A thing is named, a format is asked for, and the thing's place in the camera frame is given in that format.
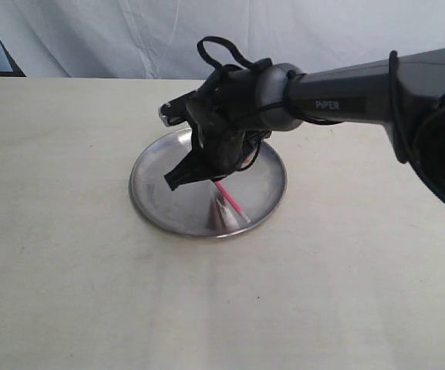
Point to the white backdrop sheet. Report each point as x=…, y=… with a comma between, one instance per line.
x=157, y=39

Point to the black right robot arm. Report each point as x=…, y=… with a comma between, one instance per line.
x=404, y=94

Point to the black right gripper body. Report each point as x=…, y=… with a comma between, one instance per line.
x=228, y=129

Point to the pink and white stick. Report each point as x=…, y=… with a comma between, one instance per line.
x=232, y=202

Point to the round stainless steel plate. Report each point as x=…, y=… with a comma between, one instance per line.
x=199, y=209

